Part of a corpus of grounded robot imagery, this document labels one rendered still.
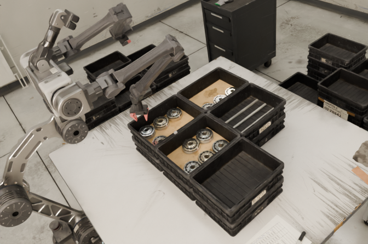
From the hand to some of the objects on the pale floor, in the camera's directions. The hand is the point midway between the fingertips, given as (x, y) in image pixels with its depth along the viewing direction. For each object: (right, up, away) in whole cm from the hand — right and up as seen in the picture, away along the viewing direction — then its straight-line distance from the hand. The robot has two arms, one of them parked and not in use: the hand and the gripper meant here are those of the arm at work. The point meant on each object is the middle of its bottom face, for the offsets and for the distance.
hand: (141, 119), depth 217 cm
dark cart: (+93, +49, +188) cm, 216 cm away
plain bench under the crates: (+53, -75, +48) cm, 104 cm away
